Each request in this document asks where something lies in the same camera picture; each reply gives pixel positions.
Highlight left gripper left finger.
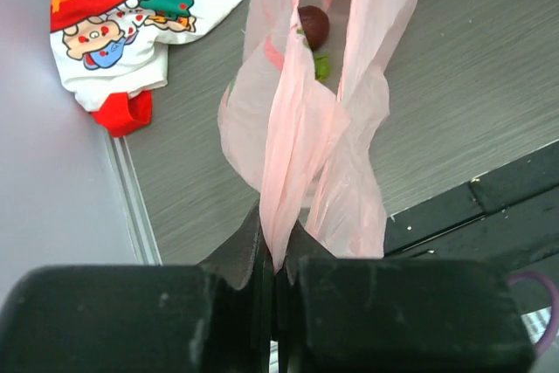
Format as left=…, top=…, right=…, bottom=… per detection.
left=1, top=208, right=273, bottom=372

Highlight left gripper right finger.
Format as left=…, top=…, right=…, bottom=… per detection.
left=277, top=224, right=535, bottom=372

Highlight pink plastic bag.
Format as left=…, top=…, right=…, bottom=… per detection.
left=218, top=0, right=418, bottom=268

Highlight dark red fake plum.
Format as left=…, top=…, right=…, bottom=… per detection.
left=298, top=5, right=330, bottom=51

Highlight green fake grapes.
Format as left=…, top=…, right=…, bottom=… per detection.
left=296, top=28, right=331, bottom=82

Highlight colourful cartoon cloth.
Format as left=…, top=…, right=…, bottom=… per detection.
left=50, top=0, right=242, bottom=137

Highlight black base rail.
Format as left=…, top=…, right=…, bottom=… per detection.
left=384, top=142, right=558, bottom=270

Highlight white cable duct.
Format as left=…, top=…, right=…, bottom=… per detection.
left=521, top=307, right=551, bottom=344

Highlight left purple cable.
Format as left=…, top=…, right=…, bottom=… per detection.
left=506, top=270, right=559, bottom=356

